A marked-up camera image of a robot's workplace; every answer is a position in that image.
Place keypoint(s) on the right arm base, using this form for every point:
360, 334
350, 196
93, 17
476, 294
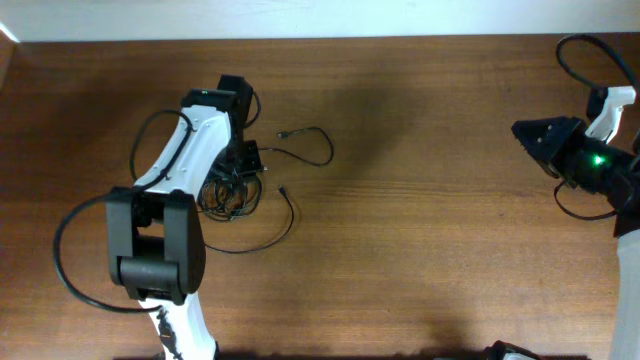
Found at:
506, 351

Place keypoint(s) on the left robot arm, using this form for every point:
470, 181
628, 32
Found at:
156, 248

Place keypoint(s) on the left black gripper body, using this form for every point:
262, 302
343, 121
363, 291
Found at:
248, 157

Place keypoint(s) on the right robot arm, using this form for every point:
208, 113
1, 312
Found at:
599, 168

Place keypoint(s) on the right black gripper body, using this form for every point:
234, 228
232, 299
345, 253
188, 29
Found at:
555, 154

